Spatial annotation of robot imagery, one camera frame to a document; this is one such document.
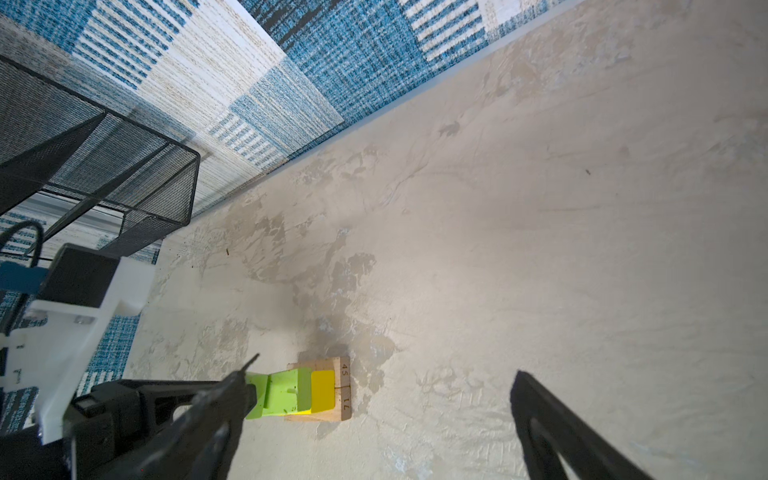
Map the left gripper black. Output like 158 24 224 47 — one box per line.
1 355 259 479

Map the yellow cube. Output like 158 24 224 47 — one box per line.
310 370 336 414

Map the black mesh wire shelf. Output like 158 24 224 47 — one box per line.
1 57 200 256

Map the long green block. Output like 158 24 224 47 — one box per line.
262 367 312 416

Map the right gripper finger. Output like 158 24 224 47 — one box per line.
510 370 649 479

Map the small green block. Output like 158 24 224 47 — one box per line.
245 372 269 420

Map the natural wood block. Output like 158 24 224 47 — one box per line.
285 356 352 423

